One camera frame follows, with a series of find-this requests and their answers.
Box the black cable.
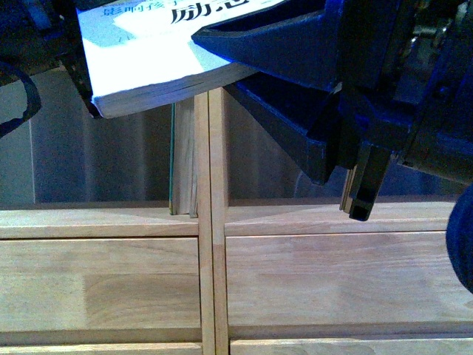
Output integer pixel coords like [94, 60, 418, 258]
[0, 61, 42, 138]

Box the right wooden shelf unit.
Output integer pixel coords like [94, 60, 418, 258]
[207, 89, 472, 354]

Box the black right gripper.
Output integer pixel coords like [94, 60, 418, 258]
[325, 1, 472, 221]

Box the teal covered book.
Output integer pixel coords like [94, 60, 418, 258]
[169, 98, 194, 215]

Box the wooden shelf unit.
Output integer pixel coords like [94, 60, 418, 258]
[207, 89, 472, 354]
[0, 58, 216, 355]

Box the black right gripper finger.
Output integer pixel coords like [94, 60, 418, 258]
[229, 73, 341, 186]
[191, 10, 341, 91]

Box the white covered book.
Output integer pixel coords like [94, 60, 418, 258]
[77, 1, 277, 118]

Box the left wooden shelf unit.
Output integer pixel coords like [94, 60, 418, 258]
[0, 58, 216, 355]

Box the thin book beside divider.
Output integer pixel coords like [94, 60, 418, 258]
[188, 121, 200, 219]

